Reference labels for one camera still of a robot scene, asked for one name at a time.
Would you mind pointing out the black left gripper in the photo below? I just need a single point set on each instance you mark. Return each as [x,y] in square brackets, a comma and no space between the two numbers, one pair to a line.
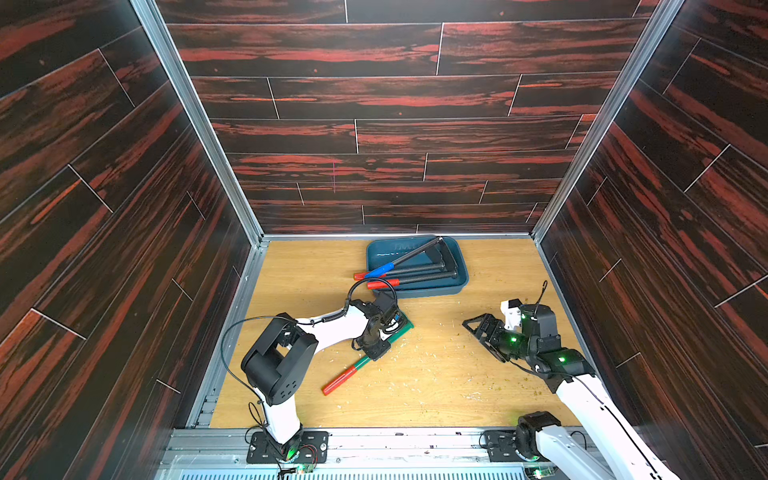
[377,353]

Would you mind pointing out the teal plastic storage box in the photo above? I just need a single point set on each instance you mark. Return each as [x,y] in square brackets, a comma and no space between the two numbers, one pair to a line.
[380,252]

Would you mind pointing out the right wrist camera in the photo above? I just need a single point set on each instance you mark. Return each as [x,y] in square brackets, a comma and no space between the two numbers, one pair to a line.
[511,309]

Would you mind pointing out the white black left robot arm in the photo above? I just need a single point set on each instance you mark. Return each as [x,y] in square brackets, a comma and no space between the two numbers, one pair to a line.
[279,360]

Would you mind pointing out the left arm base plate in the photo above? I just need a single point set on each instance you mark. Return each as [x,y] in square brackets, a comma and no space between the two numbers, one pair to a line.
[308,447]

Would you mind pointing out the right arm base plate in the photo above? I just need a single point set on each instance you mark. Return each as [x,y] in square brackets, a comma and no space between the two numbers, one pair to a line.
[511,445]

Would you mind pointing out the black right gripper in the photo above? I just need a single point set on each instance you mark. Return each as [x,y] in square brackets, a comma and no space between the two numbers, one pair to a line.
[501,336]

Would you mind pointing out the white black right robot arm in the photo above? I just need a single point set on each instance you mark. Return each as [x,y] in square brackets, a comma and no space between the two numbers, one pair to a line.
[623,453]

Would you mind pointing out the grey hoe red grip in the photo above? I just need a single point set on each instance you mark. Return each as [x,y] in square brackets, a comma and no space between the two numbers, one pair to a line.
[399,280]
[437,264]

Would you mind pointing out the chrome hoe blue grip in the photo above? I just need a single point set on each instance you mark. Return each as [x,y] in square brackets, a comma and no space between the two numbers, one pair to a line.
[386,268]

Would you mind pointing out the green handle red tip hoe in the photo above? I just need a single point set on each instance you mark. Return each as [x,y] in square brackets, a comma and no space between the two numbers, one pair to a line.
[360,363]

